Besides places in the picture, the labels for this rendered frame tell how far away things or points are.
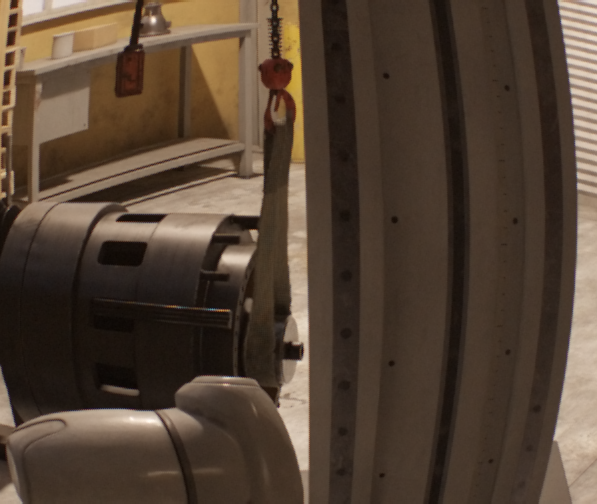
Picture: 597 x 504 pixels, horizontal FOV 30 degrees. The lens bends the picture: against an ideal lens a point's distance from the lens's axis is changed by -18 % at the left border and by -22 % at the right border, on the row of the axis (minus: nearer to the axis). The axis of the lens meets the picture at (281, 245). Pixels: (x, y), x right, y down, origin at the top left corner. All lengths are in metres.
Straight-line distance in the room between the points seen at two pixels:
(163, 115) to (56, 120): 1.76
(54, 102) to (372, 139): 5.92
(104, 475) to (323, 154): 0.47
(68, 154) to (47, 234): 5.65
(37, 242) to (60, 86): 4.71
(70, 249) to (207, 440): 1.39
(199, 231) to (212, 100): 6.69
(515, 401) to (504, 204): 0.25
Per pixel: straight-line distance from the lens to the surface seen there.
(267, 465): 1.18
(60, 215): 2.62
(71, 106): 7.33
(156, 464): 1.13
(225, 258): 2.51
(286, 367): 2.57
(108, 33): 7.80
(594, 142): 7.81
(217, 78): 9.19
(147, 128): 8.73
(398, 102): 1.40
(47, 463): 1.12
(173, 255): 2.46
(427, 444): 1.52
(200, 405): 1.18
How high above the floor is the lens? 1.69
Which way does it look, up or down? 14 degrees down
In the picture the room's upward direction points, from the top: 2 degrees counter-clockwise
